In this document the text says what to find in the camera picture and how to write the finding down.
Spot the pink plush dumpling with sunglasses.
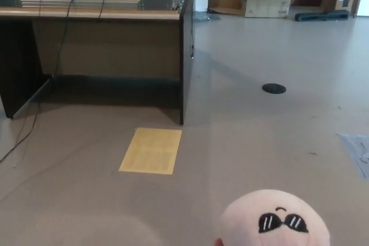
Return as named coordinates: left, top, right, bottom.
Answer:
left=221, top=190, right=332, bottom=246

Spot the thin black cable with plug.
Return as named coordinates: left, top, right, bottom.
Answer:
left=188, top=0, right=196, bottom=59

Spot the short black hanging cable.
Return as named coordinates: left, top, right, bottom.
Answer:
left=96, top=0, right=106, bottom=22

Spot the yellow paper sheet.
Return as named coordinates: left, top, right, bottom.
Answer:
left=118, top=127, right=183, bottom=175

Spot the crumpled clear plastic wrap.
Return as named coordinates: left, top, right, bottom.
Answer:
left=194, top=10, right=223, bottom=22

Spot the wooden office desk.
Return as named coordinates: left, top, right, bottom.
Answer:
left=0, top=0, right=197, bottom=126

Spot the long black hanging cable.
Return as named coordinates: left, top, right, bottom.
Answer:
left=0, top=0, right=77, bottom=164

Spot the clear plastic bag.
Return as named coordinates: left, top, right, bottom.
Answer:
left=336, top=133, right=369, bottom=179

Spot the black round floor cover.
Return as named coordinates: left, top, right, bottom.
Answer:
left=261, top=83, right=287, bottom=94

